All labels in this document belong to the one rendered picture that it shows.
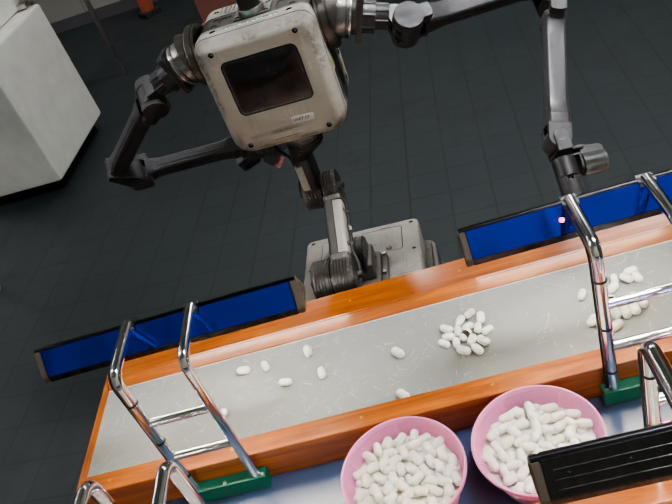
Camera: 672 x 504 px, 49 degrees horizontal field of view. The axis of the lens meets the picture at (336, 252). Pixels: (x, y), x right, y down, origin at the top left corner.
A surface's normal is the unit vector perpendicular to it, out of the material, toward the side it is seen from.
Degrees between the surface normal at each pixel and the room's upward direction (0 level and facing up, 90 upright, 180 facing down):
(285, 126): 90
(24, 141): 90
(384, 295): 0
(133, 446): 0
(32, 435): 0
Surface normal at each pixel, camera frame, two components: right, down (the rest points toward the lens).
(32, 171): -0.03, 0.62
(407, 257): -0.30, -0.74
